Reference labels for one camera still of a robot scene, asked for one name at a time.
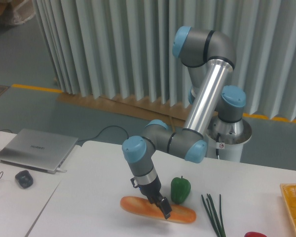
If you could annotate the green chives bunch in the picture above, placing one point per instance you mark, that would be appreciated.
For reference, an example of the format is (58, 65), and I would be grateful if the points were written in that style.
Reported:
(214, 216)

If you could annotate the red bell pepper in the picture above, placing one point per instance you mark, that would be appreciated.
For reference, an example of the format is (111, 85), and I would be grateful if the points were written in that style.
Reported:
(254, 234)

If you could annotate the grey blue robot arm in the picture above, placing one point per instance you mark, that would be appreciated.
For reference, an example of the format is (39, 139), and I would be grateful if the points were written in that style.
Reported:
(209, 56)

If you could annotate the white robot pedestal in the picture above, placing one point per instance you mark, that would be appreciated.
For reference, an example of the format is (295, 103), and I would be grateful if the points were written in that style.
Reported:
(226, 140)

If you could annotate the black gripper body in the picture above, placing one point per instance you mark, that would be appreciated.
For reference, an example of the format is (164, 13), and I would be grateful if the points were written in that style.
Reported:
(152, 189)

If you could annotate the orange baguette bread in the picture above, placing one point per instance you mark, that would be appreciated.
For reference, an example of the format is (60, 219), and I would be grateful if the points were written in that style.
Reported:
(142, 207)

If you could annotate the silver laptop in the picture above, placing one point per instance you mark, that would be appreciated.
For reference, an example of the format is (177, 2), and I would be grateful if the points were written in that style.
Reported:
(38, 150)

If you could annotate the black computer mouse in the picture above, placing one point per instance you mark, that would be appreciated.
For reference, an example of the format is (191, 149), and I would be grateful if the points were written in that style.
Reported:
(24, 179)

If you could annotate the flat brown cardboard sheet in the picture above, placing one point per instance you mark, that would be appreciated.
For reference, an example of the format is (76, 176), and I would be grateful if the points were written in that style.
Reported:
(143, 109)

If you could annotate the pale folding screen divider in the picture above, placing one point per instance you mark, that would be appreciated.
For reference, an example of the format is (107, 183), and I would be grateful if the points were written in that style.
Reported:
(124, 47)

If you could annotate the cardboard boxes in plastic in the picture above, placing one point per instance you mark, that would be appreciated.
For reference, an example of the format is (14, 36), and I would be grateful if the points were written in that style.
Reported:
(16, 12)

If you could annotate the white usb plug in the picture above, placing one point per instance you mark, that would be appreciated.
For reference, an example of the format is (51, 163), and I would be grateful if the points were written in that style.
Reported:
(61, 170)

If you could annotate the green bell pepper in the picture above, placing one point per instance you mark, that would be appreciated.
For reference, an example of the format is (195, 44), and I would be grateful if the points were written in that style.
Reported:
(180, 189)

